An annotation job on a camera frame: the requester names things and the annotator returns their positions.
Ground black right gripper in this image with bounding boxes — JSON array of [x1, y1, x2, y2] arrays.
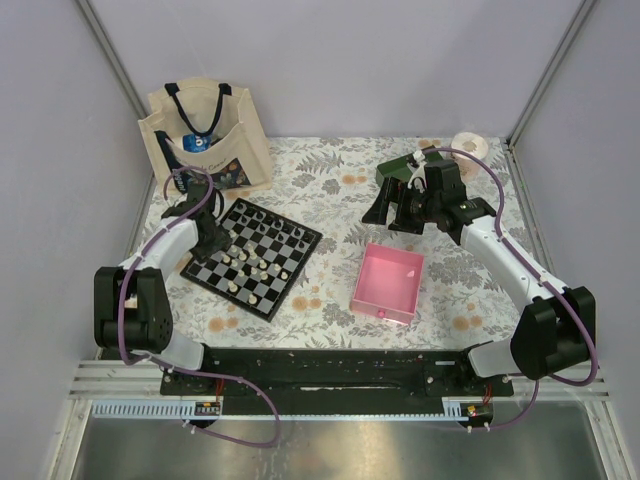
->
[[361, 177, 440, 237]]

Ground black white chess board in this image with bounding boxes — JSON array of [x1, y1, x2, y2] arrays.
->
[[181, 199, 323, 322]]

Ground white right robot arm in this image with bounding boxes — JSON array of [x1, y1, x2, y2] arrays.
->
[[362, 160, 598, 396]]

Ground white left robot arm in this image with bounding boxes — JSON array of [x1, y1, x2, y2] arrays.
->
[[94, 185, 231, 395]]

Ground green plastic tray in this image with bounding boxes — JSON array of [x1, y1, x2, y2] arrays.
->
[[376, 146, 449, 192]]

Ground floral table cloth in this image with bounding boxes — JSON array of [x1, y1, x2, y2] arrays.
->
[[167, 137, 519, 350]]

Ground pink plastic tray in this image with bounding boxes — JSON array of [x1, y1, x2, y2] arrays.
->
[[349, 243, 424, 325]]

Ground blue white packet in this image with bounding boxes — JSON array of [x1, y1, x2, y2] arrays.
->
[[182, 133, 212, 153]]

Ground toilet paper roll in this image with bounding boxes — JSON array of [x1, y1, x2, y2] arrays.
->
[[450, 132, 489, 181]]

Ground cream canvas tote bag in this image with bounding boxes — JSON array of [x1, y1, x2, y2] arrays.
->
[[138, 77, 274, 193]]

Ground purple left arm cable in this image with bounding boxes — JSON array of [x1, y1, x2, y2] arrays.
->
[[117, 167, 284, 449]]

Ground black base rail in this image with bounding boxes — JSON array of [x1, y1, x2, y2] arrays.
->
[[160, 348, 514, 412]]

